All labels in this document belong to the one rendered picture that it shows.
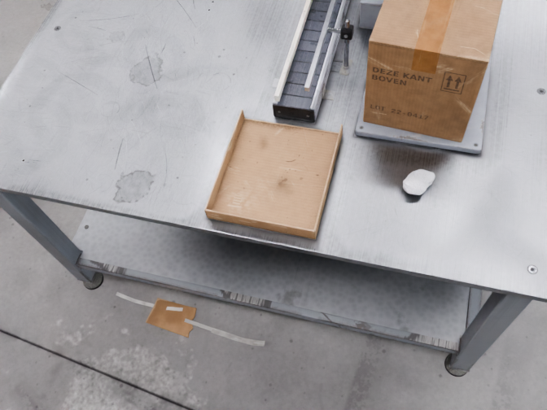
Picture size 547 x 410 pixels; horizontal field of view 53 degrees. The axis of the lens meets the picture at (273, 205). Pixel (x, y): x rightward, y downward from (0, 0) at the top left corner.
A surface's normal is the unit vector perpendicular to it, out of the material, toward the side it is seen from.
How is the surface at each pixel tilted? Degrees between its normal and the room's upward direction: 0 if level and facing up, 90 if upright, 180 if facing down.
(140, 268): 0
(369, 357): 0
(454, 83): 90
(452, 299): 0
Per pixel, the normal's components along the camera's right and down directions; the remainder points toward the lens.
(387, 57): -0.33, 0.84
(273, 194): -0.09, -0.49
